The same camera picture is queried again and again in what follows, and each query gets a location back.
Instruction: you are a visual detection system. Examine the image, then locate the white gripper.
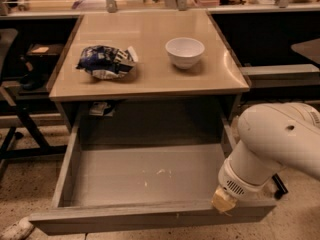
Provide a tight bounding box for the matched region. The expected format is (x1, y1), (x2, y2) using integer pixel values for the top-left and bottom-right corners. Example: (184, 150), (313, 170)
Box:
(211, 158), (262, 213)

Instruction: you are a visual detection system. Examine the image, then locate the crumpled blue chip bag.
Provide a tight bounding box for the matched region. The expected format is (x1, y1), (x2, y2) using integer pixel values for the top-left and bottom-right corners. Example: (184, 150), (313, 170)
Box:
(76, 45), (138, 80)

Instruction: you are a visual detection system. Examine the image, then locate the small bag inside drawer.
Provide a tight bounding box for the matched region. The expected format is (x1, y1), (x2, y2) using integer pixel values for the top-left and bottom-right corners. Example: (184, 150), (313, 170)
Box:
(89, 101), (115, 116)

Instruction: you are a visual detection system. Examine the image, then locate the white shoe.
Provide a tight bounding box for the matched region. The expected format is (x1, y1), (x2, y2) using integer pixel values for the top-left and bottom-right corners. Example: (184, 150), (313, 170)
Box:
(0, 217), (34, 240)

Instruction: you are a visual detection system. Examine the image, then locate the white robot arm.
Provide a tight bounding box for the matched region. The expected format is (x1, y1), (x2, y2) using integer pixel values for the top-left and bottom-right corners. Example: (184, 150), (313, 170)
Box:
(212, 103), (320, 213)

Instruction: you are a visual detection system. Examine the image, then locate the white bowl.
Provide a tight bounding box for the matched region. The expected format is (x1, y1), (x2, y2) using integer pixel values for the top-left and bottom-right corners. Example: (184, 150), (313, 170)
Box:
(165, 37), (205, 69)

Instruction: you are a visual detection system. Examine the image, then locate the black wheeled stand base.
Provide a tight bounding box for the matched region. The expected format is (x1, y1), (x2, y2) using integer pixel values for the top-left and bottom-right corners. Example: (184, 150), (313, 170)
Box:
(272, 174), (288, 200)

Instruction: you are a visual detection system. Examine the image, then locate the grey drawer cabinet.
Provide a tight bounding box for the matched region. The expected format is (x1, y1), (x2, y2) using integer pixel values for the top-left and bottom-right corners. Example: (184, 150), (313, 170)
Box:
(50, 10), (249, 141)

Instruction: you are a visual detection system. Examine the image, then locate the grey top drawer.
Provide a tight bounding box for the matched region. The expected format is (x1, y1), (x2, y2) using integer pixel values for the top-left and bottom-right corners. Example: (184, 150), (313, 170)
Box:
(30, 101), (276, 235)

